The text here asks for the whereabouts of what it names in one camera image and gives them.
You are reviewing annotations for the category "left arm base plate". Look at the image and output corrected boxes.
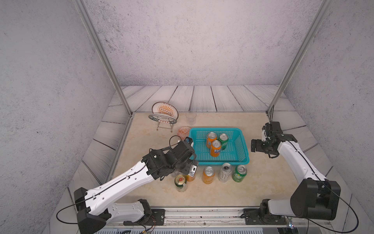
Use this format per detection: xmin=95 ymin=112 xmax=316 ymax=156
xmin=123 ymin=209 xmax=165 ymax=226

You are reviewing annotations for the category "orange can front row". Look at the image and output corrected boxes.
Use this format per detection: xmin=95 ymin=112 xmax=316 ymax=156
xmin=203 ymin=166 xmax=215 ymax=184

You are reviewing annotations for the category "upright sunburst plate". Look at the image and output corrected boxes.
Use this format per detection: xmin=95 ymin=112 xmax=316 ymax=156
xmin=152 ymin=101 xmax=179 ymax=120

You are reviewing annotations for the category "orange Fanta can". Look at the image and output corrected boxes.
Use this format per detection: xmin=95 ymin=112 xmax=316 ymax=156
xmin=210 ymin=140 xmax=222 ymax=158

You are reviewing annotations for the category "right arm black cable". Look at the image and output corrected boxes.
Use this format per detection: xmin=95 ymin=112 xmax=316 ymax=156
xmin=268 ymin=104 xmax=360 ymax=234

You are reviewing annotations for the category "left aluminium frame post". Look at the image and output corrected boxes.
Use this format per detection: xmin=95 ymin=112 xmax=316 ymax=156
xmin=73 ymin=0 xmax=132 ymax=116

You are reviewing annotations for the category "orange can back row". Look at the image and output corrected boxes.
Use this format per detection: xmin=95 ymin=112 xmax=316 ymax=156
xmin=206 ymin=132 xmax=217 ymax=149

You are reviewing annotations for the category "orange soda can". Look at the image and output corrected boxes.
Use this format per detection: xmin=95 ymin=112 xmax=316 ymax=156
xmin=186 ymin=175 xmax=195 ymax=182

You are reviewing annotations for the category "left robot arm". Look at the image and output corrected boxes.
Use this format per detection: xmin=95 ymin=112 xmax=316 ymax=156
xmin=74 ymin=137 xmax=196 ymax=234

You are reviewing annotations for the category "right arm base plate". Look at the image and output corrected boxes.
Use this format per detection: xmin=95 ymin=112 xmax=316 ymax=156
xmin=240 ymin=208 xmax=287 ymax=225

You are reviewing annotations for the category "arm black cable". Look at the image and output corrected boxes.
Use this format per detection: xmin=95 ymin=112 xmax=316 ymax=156
xmin=268 ymin=104 xmax=360 ymax=234
xmin=55 ymin=135 xmax=183 ymax=225

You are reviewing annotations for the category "orange patterned bowl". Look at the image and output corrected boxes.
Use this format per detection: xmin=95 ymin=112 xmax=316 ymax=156
xmin=177 ymin=126 xmax=191 ymax=141

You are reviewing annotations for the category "green rimmed plate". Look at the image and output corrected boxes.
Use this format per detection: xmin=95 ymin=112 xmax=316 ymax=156
xmin=149 ymin=113 xmax=177 ymax=124

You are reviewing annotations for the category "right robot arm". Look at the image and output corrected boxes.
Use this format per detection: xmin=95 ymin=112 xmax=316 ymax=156
xmin=251 ymin=121 xmax=341 ymax=220

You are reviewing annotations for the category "teal plastic basket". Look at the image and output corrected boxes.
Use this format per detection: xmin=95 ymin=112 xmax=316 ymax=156
xmin=189 ymin=127 xmax=250 ymax=166

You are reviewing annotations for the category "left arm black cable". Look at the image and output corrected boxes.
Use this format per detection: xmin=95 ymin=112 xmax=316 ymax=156
xmin=55 ymin=135 xmax=183 ymax=225

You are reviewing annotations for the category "orange can row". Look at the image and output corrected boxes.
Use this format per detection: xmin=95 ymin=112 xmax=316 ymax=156
xmin=203 ymin=166 xmax=215 ymax=184
xmin=206 ymin=132 xmax=217 ymax=149

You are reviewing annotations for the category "aluminium frame post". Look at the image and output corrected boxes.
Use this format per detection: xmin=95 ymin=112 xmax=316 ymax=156
xmin=266 ymin=0 xmax=333 ymax=120
xmin=73 ymin=0 xmax=132 ymax=116

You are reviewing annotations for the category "green Sprite can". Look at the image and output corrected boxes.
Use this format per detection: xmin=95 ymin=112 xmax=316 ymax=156
xmin=232 ymin=165 xmax=247 ymax=183

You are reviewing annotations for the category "clear glass cup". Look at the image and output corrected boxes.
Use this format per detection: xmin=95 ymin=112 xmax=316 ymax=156
xmin=186 ymin=112 xmax=197 ymax=125

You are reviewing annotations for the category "right aluminium frame post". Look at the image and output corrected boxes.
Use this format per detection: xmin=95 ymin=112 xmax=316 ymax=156
xmin=266 ymin=0 xmax=333 ymax=120

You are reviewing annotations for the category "aluminium front rail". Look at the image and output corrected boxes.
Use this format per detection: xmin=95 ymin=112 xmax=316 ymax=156
xmin=76 ymin=206 xmax=334 ymax=234

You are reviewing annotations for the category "green white can front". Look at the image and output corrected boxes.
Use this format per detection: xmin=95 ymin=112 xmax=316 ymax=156
xmin=174 ymin=174 xmax=187 ymax=192

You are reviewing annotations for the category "metal wire plate stand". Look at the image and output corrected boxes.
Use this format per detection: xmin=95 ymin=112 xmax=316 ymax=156
xmin=156 ymin=120 xmax=177 ymax=132

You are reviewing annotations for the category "green can back row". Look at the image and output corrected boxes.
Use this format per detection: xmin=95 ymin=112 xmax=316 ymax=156
xmin=218 ymin=133 xmax=229 ymax=151

